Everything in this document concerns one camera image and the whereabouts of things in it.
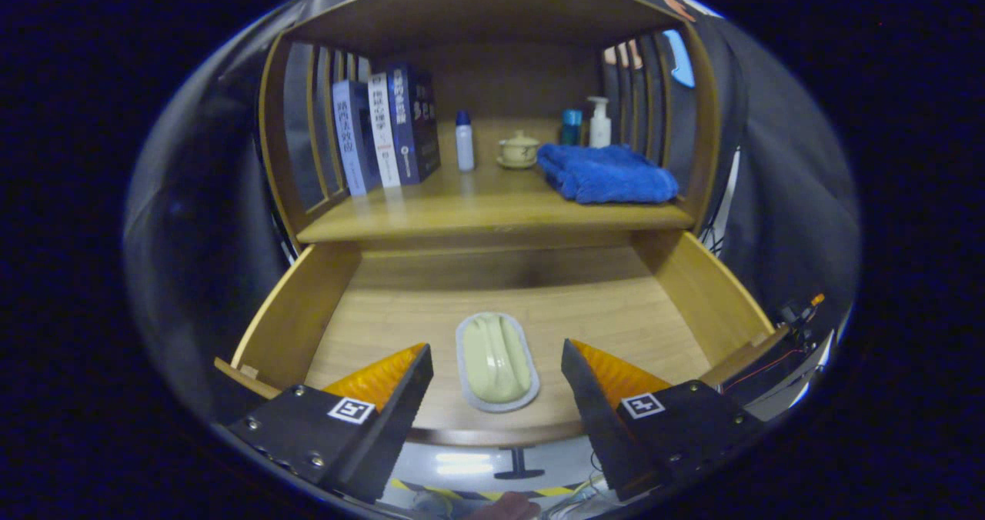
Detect beige lidded tea cup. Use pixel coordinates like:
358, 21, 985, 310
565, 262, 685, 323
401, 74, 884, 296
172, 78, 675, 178
499, 130, 541, 163

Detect white bottle with blue cap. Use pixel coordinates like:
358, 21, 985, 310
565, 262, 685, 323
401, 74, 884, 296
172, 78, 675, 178
455, 110, 476, 172

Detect black round drawer knob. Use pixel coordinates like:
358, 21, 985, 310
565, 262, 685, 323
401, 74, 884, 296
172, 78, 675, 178
494, 447, 546, 481

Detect wooden countertop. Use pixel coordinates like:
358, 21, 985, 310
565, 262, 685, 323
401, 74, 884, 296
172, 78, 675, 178
296, 116, 695, 245

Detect wooden cabinet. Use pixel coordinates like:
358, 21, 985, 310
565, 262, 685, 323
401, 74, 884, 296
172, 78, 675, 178
258, 0, 724, 253

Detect dark equipment with red cables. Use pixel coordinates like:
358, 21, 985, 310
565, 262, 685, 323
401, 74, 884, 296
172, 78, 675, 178
723, 293, 836, 421

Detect white book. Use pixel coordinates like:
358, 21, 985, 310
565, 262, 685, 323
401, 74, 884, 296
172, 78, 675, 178
367, 72, 402, 190

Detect green brush with grey sponge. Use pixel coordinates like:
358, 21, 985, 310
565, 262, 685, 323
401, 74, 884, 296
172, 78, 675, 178
456, 312, 541, 414

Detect dark blue book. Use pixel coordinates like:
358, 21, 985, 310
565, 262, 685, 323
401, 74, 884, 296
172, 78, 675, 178
386, 62, 442, 186

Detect yellow black floor tape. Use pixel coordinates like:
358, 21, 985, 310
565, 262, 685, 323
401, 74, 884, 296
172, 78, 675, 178
391, 475, 616, 503

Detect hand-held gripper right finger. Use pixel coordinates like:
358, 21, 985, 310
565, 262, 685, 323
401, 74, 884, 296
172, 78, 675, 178
560, 338, 766, 503

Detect light blue book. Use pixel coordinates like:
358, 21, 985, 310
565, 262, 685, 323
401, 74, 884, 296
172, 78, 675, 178
332, 80, 382, 198

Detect white pump bottle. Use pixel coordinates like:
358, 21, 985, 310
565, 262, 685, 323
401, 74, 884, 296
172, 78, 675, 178
587, 96, 613, 149

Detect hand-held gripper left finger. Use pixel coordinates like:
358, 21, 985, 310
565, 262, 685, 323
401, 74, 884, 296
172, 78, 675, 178
212, 343, 434, 505

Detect blue folded towel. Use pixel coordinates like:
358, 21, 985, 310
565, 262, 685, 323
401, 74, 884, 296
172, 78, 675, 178
536, 143, 679, 205

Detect black backdrop cloth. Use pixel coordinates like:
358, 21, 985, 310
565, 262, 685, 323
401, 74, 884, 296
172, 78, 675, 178
123, 0, 859, 421

